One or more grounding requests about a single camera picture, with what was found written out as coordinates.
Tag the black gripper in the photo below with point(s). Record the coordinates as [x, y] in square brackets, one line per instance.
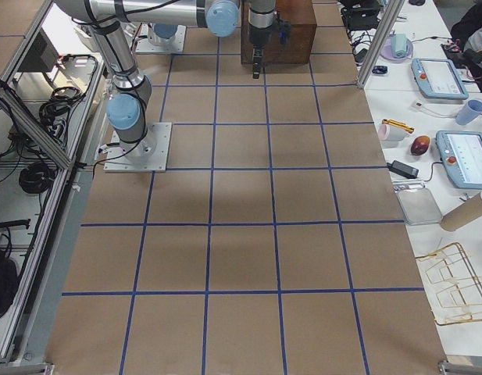
[258, 37]

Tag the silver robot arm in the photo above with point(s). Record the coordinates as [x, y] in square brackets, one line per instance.
[105, 20]
[160, 34]

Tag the dark wooden drawer cabinet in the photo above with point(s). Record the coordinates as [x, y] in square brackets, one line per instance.
[296, 47]

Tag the teal block in bowl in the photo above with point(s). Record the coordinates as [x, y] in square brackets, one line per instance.
[399, 46]

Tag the small black connector box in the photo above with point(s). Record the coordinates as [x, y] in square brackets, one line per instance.
[380, 70]

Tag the white bowl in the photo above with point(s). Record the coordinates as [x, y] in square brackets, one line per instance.
[386, 50]

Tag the pink paper cup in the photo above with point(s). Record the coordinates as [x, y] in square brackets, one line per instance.
[388, 132]

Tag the black rectangular device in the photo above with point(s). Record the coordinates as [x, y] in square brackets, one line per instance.
[402, 169]

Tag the upper teach pendant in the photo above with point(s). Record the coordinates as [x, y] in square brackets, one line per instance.
[438, 79]

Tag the teach pendant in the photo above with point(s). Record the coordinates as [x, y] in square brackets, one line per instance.
[461, 155]
[438, 79]

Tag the dark red object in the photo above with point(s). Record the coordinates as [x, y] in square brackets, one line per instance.
[420, 145]

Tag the light blue plastic cup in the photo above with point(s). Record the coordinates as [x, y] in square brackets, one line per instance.
[469, 112]

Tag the metal tray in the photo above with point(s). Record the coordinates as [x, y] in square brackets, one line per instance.
[419, 206]

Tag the lower teach pendant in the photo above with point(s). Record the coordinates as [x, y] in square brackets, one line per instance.
[461, 155]

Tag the cardboard tube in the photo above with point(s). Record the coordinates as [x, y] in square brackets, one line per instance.
[465, 213]

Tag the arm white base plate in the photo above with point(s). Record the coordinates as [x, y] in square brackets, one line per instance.
[150, 155]
[144, 46]

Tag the aluminium frame post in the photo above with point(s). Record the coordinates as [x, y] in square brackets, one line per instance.
[385, 26]

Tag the white remote with cable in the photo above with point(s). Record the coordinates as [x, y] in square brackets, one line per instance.
[420, 107]

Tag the gold wire rack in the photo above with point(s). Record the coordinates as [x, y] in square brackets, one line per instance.
[453, 286]

